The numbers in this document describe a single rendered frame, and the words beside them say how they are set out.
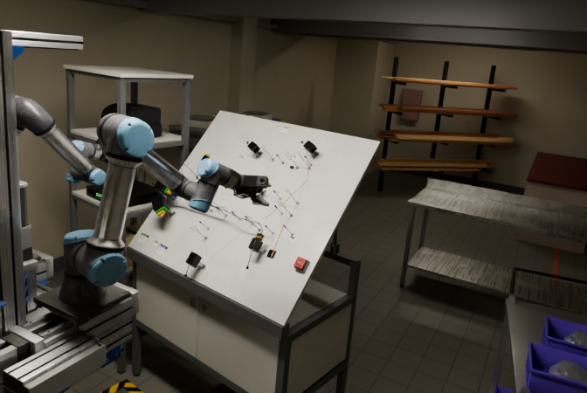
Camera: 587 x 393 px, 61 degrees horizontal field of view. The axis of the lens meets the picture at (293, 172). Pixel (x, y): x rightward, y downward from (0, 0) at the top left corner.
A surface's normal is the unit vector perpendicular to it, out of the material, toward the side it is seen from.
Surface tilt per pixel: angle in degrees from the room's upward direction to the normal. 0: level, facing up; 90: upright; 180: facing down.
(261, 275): 48
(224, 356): 90
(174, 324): 90
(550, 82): 90
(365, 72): 90
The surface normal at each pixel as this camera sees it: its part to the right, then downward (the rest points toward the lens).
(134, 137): 0.75, 0.09
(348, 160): -0.41, -0.54
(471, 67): -0.48, 0.17
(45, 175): 0.87, 0.18
